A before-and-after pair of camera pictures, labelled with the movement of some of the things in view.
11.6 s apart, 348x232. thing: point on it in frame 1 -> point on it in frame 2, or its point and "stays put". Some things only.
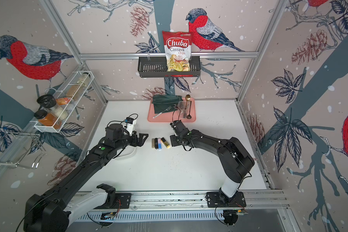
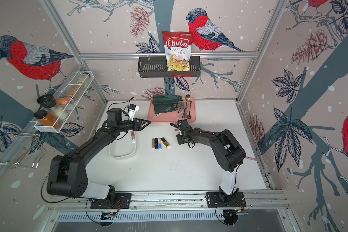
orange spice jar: x=47 y=119 stays put
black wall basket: x=155 y=66 stays put
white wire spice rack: x=50 y=119 stays put
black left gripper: x=141 y=141 -> x=138 y=127
